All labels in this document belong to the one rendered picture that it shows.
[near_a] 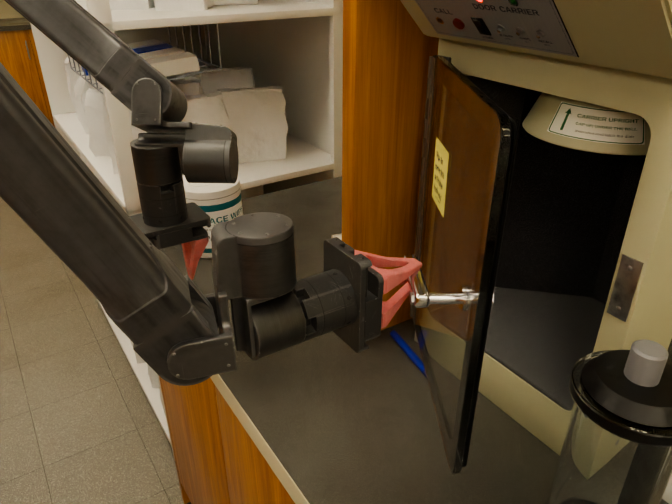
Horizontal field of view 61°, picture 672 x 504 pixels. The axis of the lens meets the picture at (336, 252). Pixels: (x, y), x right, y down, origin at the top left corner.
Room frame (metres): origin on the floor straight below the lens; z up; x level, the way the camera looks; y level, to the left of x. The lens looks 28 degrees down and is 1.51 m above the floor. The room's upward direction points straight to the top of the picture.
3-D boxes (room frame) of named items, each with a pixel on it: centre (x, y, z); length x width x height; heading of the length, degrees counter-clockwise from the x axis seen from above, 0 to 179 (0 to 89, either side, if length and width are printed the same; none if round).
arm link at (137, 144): (0.68, 0.22, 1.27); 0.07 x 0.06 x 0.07; 88
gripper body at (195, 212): (0.68, 0.23, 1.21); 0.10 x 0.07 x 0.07; 123
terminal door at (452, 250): (0.58, -0.13, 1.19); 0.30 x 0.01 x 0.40; 1
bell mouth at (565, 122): (0.65, -0.31, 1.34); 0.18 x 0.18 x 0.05
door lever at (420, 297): (0.50, -0.10, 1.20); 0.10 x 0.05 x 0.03; 1
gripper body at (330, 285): (0.46, 0.01, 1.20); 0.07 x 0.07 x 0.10; 33
